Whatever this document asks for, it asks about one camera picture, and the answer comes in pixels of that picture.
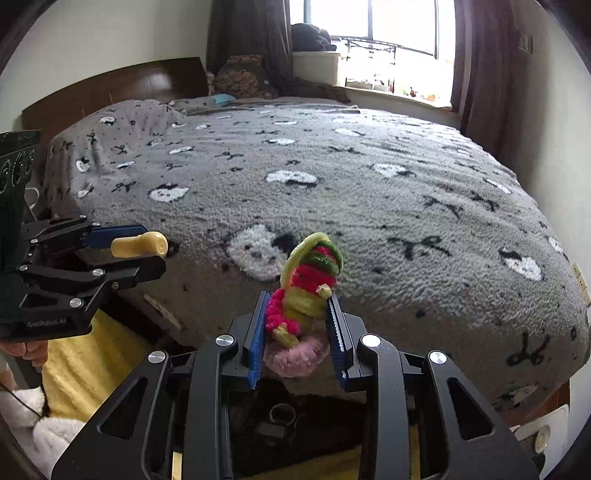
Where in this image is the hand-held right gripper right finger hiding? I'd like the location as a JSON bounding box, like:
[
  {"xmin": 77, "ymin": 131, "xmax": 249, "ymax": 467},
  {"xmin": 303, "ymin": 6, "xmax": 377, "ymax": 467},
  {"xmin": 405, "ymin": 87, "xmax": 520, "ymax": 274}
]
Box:
[{"xmin": 325, "ymin": 295, "xmax": 541, "ymax": 480}]

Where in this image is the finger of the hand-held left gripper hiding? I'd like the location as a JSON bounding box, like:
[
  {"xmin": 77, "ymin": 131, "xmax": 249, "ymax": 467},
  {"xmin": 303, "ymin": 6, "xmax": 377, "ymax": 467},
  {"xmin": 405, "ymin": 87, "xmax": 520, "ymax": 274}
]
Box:
[
  {"xmin": 28, "ymin": 217, "xmax": 148, "ymax": 256},
  {"xmin": 18, "ymin": 256, "xmax": 168, "ymax": 317}
]

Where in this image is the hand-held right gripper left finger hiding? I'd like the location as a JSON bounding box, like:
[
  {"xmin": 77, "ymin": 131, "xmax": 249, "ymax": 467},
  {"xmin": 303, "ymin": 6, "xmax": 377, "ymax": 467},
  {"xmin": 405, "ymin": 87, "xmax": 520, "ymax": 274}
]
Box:
[{"xmin": 51, "ymin": 291, "xmax": 271, "ymax": 480}]

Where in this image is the small yellow bottle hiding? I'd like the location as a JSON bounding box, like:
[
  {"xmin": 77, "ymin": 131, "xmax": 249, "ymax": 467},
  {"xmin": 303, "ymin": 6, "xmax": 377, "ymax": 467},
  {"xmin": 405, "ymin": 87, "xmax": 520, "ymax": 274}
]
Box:
[{"xmin": 111, "ymin": 232, "xmax": 168, "ymax": 258}]

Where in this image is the colourful pipe cleaner craft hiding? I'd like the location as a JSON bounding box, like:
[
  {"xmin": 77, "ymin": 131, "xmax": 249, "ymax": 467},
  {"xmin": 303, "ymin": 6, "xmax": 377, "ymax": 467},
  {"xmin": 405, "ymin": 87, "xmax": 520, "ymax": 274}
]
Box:
[{"xmin": 263, "ymin": 232, "xmax": 345, "ymax": 380}]

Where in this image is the person's left hand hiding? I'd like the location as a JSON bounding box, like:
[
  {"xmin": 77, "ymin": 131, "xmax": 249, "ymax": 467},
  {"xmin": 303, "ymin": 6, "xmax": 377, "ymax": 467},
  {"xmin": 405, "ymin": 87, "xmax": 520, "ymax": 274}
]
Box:
[{"xmin": 0, "ymin": 338, "xmax": 49, "ymax": 370}]

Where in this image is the yellow towel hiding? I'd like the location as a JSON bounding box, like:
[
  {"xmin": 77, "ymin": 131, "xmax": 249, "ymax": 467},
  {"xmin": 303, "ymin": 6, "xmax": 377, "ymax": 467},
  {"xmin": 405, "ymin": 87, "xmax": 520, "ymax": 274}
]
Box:
[{"xmin": 41, "ymin": 308, "xmax": 422, "ymax": 480}]

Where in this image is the white fluffy garment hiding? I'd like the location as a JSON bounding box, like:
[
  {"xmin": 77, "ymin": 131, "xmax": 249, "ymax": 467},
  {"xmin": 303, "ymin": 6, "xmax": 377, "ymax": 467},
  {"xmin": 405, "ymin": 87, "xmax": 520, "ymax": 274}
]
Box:
[{"xmin": 0, "ymin": 360, "xmax": 89, "ymax": 480}]

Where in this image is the grey printed fleece blanket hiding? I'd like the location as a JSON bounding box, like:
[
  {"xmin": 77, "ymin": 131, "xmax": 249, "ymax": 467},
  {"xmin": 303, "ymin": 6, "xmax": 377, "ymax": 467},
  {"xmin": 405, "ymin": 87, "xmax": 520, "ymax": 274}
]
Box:
[{"xmin": 41, "ymin": 95, "xmax": 591, "ymax": 412}]

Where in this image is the brown wooden headboard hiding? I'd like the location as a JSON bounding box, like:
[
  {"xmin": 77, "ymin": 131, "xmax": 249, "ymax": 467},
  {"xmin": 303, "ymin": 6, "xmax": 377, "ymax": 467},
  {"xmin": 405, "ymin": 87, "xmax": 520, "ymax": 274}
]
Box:
[{"xmin": 21, "ymin": 56, "xmax": 209, "ymax": 139}]

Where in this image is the brown patterned pillow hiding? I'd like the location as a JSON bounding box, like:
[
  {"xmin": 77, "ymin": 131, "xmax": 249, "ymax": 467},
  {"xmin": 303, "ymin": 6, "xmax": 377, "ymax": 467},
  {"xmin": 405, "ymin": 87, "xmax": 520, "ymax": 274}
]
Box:
[{"xmin": 213, "ymin": 54, "xmax": 279, "ymax": 99}]

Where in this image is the dark brown curtain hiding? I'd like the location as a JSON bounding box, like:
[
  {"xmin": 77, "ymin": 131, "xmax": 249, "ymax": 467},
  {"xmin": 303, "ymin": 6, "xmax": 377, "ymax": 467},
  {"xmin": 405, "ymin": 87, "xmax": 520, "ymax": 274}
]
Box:
[
  {"xmin": 206, "ymin": 0, "xmax": 297, "ymax": 95},
  {"xmin": 450, "ymin": 0, "xmax": 521, "ymax": 136}
]

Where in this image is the white windowsill box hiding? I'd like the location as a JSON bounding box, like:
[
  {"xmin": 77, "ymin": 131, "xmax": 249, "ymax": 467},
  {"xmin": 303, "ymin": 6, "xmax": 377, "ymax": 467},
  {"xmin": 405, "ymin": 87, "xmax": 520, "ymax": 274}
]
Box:
[{"xmin": 293, "ymin": 51, "xmax": 343, "ymax": 86}]

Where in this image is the row of small windowsill items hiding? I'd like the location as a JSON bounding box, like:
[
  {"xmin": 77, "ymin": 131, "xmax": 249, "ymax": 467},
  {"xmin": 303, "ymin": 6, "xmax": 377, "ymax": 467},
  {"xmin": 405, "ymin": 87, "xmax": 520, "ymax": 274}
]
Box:
[{"xmin": 345, "ymin": 74, "xmax": 452, "ymax": 103}]

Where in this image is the pile of dark clothes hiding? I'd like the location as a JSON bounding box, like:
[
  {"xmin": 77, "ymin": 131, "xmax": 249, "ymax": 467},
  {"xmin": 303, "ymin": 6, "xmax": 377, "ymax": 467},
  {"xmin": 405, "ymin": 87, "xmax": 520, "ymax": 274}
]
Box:
[{"xmin": 291, "ymin": 23, "xmax": 341, "ymax": 53}]

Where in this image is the metal drying rack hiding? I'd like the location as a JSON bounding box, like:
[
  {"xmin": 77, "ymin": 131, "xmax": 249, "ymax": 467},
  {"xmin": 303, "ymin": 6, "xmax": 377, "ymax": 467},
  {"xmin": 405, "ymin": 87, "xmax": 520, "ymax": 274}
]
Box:
[{"xmin": 339, "ymin": 38, "xmax": 438, "ymax": 62}]

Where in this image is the window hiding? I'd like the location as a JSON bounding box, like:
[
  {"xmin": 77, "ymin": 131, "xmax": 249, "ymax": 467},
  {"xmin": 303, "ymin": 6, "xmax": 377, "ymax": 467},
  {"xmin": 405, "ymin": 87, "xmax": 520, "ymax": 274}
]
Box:
[{"xmin": 290, "ymin": 0, "xmax": 457, "ymax": 108}]

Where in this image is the black ring item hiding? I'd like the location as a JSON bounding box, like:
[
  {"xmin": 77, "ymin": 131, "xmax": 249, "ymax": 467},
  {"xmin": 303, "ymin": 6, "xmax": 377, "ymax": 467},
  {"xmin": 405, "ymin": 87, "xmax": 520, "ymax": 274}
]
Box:
[{"xmin": 270, "ymin": 403, "xmax": 297, "ymax": 426}]

